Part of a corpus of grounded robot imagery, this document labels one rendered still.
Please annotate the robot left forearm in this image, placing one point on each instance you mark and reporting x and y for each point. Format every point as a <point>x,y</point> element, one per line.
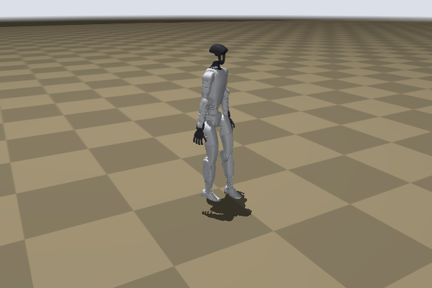
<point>225,107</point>

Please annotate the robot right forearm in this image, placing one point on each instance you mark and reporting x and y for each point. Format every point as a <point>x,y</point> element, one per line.
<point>202,113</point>

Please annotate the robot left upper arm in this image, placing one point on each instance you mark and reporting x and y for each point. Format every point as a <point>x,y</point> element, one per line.
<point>226,93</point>

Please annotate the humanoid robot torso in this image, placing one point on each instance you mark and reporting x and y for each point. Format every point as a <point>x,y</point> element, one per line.
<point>216,95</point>

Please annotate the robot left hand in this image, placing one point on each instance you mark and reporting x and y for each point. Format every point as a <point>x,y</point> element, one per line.
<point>232,123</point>

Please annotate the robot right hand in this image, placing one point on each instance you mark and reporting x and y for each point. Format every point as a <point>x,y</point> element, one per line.
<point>199,135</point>

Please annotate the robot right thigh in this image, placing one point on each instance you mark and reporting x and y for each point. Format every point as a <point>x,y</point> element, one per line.
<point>211,144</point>

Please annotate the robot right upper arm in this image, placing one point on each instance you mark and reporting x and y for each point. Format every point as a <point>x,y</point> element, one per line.
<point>208,79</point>

